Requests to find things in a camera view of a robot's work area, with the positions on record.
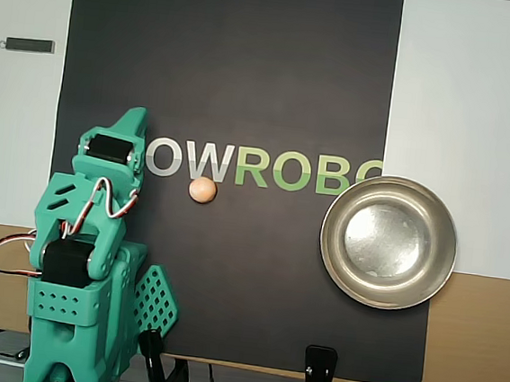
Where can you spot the tan cork ball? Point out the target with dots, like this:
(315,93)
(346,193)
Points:
(202,190)

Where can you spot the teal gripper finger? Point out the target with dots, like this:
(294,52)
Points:
(136,123)

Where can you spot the black printed mat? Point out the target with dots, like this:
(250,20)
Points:
(271,66)

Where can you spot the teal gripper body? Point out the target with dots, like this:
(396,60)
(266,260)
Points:
(103,168)

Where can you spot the black table clamp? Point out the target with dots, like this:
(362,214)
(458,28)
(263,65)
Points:
(152,362)

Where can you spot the black USB stick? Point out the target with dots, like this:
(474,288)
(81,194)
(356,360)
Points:
(27,45)

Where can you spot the black camera stand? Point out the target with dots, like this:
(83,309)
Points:
(319,364)

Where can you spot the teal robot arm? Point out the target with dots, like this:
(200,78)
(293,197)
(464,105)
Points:
(72,309)

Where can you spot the metal bowl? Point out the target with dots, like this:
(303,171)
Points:
(388,242)

